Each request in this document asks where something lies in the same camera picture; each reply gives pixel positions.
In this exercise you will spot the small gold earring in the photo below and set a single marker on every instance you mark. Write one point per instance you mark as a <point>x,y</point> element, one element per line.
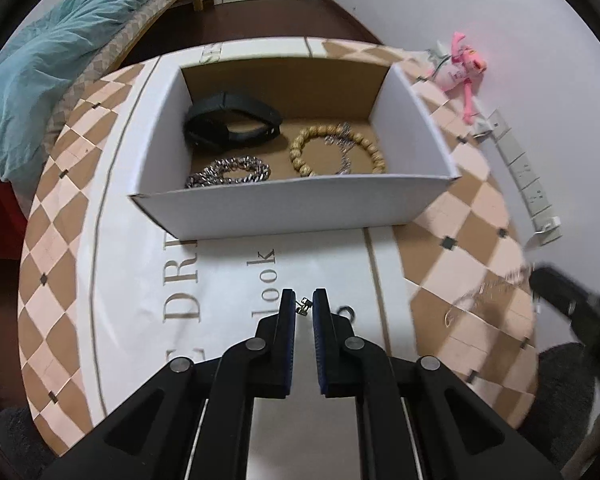
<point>304,306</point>

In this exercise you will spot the pink panther plush toy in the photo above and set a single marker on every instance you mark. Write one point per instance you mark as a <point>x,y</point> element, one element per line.
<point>461,68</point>

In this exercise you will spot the white cardboard box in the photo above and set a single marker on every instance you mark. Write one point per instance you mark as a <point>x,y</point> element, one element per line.
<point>376,99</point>

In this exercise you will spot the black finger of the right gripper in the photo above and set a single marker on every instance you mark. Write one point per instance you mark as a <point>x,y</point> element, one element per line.
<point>580,305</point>

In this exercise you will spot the black wristband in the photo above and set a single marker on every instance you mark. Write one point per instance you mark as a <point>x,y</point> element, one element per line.
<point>228,121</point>

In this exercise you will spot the white power strip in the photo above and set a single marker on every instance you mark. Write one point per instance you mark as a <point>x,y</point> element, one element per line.
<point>533,214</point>

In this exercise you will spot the bed mattress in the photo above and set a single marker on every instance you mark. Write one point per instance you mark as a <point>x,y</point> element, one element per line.
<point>107,59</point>

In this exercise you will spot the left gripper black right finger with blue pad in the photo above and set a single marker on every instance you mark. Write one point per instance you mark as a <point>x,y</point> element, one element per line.
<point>347,365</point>

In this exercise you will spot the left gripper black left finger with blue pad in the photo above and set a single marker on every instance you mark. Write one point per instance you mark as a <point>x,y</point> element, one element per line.
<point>261,366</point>

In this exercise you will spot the teal blanket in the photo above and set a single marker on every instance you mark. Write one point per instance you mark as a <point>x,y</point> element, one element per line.
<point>43,70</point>

